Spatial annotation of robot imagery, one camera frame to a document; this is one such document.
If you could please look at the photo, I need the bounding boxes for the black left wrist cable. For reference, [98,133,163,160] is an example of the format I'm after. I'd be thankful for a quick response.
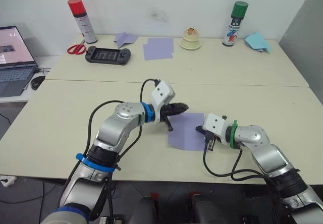
[139,78,162,105]

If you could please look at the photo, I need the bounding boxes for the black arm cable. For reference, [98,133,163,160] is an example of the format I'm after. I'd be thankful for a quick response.
[85,100,142,224]
[202,143,268,183]

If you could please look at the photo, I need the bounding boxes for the white power strip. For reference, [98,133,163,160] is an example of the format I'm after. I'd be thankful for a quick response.
[0,174,18,187]

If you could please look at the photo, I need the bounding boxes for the purple paper sheet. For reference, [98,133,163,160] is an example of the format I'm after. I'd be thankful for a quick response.
[142,43,174,62]
[146,37,175,59]
[167,111,210,152]

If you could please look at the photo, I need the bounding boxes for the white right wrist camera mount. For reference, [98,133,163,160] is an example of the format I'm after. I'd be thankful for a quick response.
[202,113,228,144]

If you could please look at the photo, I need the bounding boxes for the purple paper airplane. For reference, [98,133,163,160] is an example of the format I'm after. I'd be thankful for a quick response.
[113,32,139,49]

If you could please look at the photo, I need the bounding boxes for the grey laptop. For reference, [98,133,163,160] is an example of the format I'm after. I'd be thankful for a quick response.
[0,25,39,99]

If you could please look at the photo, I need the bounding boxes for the green-capped spray can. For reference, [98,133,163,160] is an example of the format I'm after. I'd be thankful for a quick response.
[222,1,249,47]

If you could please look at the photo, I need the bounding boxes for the red-handled scissors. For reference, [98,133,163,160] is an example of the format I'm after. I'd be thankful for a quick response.
[66,39,88,56]

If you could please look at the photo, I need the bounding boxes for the light blue paper airplane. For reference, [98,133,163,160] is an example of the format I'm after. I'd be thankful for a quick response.
[244,32,272,55]

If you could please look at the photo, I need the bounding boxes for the black computer mouse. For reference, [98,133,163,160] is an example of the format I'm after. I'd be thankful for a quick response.
[30,76,46,91]

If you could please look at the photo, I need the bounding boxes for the cream ribbed round stand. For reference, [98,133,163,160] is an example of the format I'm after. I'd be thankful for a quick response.
[179,30,203,50]

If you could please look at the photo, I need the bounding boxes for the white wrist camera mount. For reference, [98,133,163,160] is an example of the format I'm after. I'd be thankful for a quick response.
[202,113,228,144]
[150,80,176,122]

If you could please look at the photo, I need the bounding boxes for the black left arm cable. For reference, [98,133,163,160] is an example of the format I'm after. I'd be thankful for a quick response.
[85,100,142,224]

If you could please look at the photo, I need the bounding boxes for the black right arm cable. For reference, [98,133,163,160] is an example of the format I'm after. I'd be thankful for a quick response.
[202,143,268,183]

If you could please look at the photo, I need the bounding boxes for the black laptop cable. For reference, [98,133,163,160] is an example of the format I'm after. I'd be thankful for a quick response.
[34,67,52,77]

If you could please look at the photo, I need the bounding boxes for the dark rounded shape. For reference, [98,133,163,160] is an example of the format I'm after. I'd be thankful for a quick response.
[130,195,158,224]
[190,194,224,224]

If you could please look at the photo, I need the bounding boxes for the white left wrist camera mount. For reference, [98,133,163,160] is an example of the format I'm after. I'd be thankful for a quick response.
[150,80,176,122]

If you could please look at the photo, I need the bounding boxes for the black handheld game console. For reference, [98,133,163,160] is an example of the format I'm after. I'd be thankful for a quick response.
[84,45,132,66]

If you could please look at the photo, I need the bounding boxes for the red-capped white spray can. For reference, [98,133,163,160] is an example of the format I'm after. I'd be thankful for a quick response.
[67,0,98,44]

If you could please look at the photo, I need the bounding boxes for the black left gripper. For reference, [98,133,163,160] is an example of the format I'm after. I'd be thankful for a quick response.
[157,102,190,132]

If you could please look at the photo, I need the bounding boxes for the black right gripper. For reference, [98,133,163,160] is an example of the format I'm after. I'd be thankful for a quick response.
[195,125,218,152]

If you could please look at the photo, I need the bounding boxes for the grey partition panel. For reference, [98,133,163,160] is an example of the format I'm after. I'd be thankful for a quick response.
[278,0,323,89]

